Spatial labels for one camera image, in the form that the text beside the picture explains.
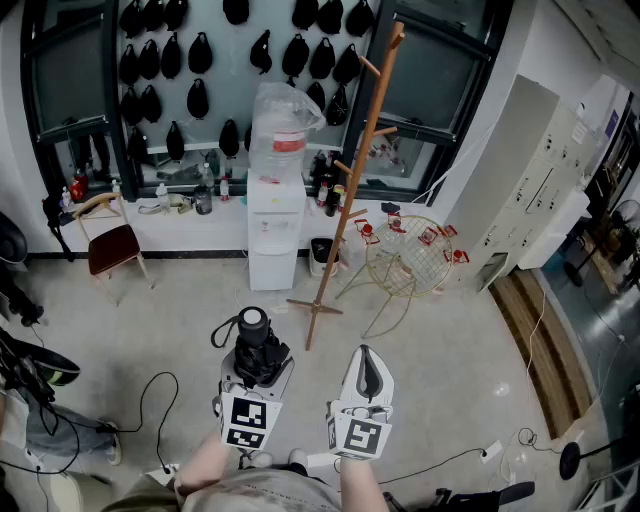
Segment person's right forearm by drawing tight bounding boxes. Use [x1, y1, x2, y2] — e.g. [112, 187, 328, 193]
[339, 455, 382, 512]

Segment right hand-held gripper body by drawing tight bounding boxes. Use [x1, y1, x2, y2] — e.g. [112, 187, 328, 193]
[326, 399, 395, 460]

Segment clear plastic bag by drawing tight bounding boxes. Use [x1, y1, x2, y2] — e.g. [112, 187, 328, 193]
[248, 81, 327, 176]

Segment cluster of dark bottles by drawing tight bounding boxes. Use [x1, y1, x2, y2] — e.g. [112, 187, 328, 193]
[309, 149, 349, 219]

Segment black tripod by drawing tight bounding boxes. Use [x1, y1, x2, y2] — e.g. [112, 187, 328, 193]
[42, 192, 76, 264]

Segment black equipment pile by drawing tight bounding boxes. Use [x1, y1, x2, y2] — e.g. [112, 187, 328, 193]
[0, 324, 82, 406]

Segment person's grey shirt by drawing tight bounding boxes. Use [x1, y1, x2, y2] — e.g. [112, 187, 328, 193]
[102, 467, 346, 512]

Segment row of drink bottles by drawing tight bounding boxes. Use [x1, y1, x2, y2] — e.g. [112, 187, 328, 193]
[59, 149, 234, 217]

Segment group of black caps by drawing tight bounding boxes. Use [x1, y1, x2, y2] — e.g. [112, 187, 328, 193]
[118, 0, 376, 161]

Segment wooden coat rack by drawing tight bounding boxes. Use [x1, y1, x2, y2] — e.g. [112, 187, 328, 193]
[286, 20, 406, 352]

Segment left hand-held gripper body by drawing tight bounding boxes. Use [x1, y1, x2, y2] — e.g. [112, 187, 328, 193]
[212, 379, 286, 451]

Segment person's left forearm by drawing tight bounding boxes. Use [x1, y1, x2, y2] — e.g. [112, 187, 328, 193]
[173, 433, 232, 497]

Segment wooden floor boards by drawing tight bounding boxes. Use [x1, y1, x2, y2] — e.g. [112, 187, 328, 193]
[489, 269, 594, 441]

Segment black chair base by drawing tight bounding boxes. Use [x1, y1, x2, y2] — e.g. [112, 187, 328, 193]
[382, 479, 536, 512]

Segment gold wire side table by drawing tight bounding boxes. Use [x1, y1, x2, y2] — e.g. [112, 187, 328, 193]
[335, 214, 454, 340]

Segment white display panel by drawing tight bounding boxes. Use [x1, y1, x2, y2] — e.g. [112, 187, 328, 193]
[117, 0, 384, 154]

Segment white water dispenser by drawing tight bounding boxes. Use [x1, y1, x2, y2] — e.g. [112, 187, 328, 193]
[246, 168, 307, 292]

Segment black floor cable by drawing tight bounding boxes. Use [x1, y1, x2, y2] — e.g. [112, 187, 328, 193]
[94, 370, 180, 474]
[377, 447, 486, 486]

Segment white trash bin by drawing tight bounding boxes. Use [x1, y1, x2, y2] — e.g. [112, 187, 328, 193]
[308, 237, 341, 279]

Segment white floor cable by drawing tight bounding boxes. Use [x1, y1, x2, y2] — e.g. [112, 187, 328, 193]
[524, 284, 549, 381]

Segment grey locker cabinet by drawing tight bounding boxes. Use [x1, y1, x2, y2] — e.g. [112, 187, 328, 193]
[444, 74, 599, 294]

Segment black-framed window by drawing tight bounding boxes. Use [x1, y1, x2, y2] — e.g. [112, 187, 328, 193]
[344, 0, 516, 206]
[19, 0, 137, 202]

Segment wooden chair with red seat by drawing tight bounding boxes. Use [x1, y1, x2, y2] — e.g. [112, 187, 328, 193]
[72, 192, 157, 307]

